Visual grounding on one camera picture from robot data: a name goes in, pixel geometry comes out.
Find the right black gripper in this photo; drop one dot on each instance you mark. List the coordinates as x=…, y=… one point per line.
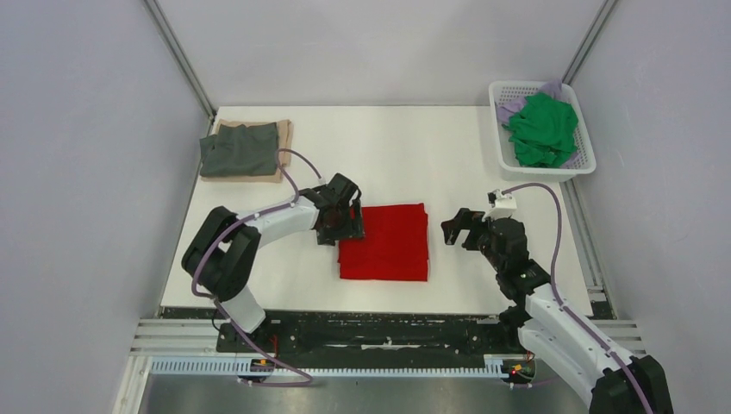
x=451, y=228

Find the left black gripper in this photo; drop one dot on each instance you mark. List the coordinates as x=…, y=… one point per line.
x=353, y=228

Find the red t shirt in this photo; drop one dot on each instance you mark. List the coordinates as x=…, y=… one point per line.
x=394, y=248

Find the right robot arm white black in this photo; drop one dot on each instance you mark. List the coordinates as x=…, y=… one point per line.
x=605, y=375

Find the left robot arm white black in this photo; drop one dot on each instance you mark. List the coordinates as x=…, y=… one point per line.
x=221, y=255

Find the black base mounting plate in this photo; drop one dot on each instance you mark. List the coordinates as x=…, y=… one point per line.
x=319, y=339

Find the folded beige t shirt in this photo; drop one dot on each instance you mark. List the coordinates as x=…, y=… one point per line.
x=285, y=133

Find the white plastic basket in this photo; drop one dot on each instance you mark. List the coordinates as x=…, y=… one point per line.
x=582, y=162

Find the lilac t shirt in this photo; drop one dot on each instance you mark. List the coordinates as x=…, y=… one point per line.
x=511, y=106

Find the green t shirt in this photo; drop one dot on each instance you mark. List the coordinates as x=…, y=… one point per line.
x=542, y=131

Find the folded grey t shirt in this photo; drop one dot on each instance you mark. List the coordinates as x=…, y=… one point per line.
x=240, y=151

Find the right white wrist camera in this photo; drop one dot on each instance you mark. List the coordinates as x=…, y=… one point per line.
x=502, y=205

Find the right aluminium table rail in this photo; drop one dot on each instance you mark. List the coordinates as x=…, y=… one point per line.
x=592, y=269

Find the white slotted cable duct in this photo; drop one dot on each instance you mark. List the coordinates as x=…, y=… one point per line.
x=243, y=366

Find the left aluminium frame post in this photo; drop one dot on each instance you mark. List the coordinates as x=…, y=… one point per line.
x=179, y=56

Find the aluminium frame post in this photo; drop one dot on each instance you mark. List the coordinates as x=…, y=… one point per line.
x=591, y=36
x=179, y=56

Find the right aluminium frame post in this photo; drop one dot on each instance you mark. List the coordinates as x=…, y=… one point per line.
x=591, y=36

